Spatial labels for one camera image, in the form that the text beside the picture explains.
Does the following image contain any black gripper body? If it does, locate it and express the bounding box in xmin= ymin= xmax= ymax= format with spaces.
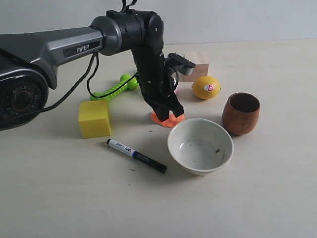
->
xmin=143 ymin=90 xmax=184 ymax=117

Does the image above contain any orange putty blob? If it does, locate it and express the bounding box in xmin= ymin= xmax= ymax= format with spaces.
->
xmin=150 ymin=112 xmax=185 ymax=128

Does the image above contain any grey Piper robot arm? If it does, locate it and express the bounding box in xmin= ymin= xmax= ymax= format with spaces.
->
xmin=0 ymin=10 xmax=184 ymax=130

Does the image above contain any pink strawberry cake toy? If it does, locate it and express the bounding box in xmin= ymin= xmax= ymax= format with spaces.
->
xmin=173 ymin=78 xmax=178 ymax=95

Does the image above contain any green bone dog toy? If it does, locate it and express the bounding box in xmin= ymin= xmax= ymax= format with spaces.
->
xmin=90 ymin=73 xmax=139 ymax=101

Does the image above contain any yellow lemon with sticker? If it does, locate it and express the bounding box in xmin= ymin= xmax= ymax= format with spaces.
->
xmin=191 ymin=76 xmax=221 ymax=100

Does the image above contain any white ceramic bowl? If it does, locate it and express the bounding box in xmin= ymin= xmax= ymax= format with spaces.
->
xmin=167 ymin=118 xmax=234 ymax=176

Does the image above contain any black and white marker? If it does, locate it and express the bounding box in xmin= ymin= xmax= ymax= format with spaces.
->
xmin=106 ymin=139 xmax=167 ymax=174

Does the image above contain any light wooden cube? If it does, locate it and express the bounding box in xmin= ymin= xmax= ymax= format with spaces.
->
xmin=179 ymin=52 xmax=209 ymax=82

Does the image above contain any yellow foam cube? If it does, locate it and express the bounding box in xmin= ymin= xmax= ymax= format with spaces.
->
xmin=78 ymin=100 xmax=112 ymax=139

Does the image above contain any brown wooden cup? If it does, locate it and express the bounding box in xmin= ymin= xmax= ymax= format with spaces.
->
xmin=222 ymin=92 xmax=261 ymax=135

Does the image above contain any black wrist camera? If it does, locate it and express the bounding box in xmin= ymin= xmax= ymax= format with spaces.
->
xmin=165 ymin=53 xmax=196 ymax=76

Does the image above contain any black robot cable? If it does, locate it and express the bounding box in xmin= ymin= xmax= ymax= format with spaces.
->
xmin=0 ymin=0 xmax=179 ymax=122

